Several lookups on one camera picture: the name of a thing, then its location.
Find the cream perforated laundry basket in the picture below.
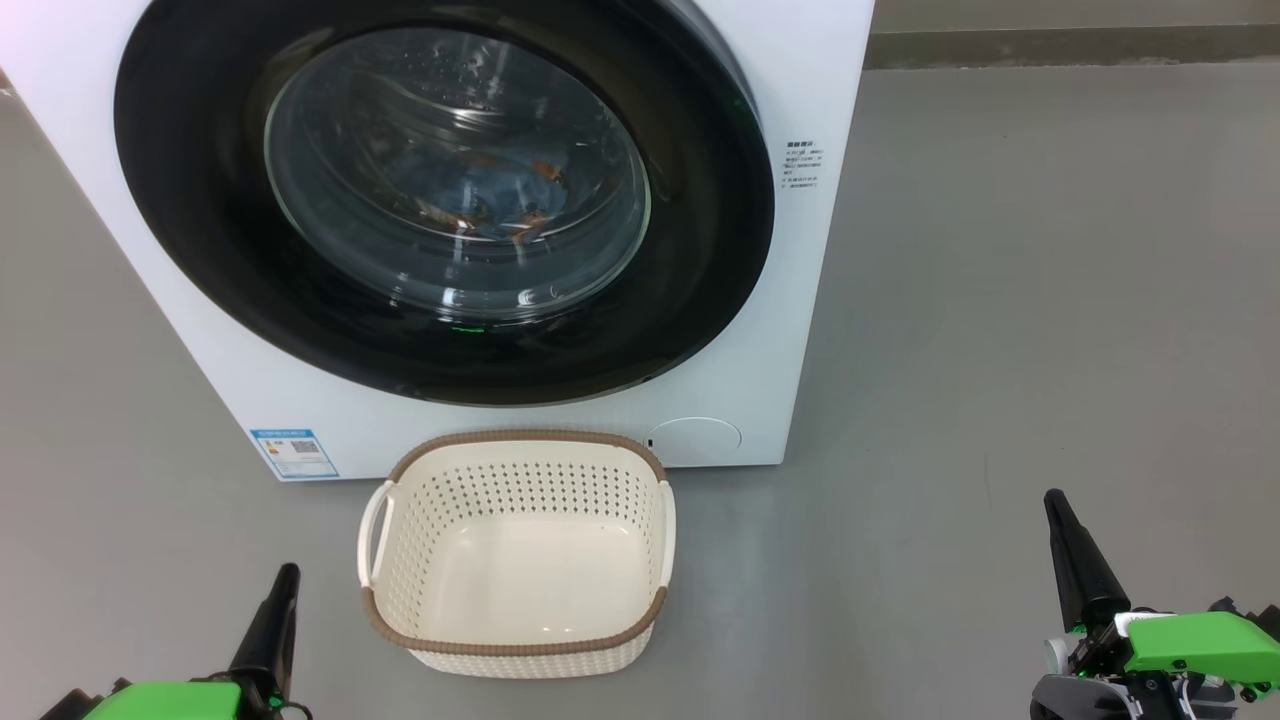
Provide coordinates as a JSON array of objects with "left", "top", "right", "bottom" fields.
[{"left": 357, "top": 430, "right": 678, "bottom": 680}]

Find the small printed text label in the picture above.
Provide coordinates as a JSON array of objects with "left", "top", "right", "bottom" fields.
[{"left": 783, "top": 140, "right": 824, "bottom": 191}]

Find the white front-load washing machine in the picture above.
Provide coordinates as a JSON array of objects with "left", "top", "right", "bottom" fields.
[{"left": 0, "top": 0, "right": 877, "bottom": 483}]

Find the stainless steel washer drum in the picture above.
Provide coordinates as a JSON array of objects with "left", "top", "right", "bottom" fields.
[{"left": 264, "top": 27, "right": 652, "bottom": 323}]

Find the black round glass washer door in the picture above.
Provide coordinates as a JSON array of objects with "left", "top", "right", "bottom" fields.
[{"left": 113, "top": 0, "right": 776, "bottom": 408}]

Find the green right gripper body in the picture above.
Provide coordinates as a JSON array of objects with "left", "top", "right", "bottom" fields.
[{"left": 1030, "top": 610, "right": 1280, "bottom": 720}]

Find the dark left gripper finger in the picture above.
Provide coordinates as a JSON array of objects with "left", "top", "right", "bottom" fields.
[{"left": 229, "top": 563, "right": 302, "bottom": 701}]

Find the blue energy label sticker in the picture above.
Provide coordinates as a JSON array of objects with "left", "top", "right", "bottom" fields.
[{"left": 249, "top": 428, "right": 340, "bottom": 481}]

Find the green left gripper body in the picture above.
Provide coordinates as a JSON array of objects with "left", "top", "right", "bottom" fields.
[{"left": 82, "top": 675, "right": 313, "bottom": 720}]

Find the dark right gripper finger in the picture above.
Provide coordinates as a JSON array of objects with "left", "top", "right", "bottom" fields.
[{"left": 1043, "top": 489, "right": 1132, "bottom": 634}]

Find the round white filter cover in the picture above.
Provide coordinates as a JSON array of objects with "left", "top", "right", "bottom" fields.
[{"left": 648, "top": 416, "right": 743, "bottom": 467}]

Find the blue garment with orange print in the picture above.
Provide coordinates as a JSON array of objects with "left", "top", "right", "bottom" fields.
[
  {"left": 500, "top": 150, "right": 623, "bottom": 247},
  {"left": 400, "top": 150, "right": 521, "bottom": 241}
]

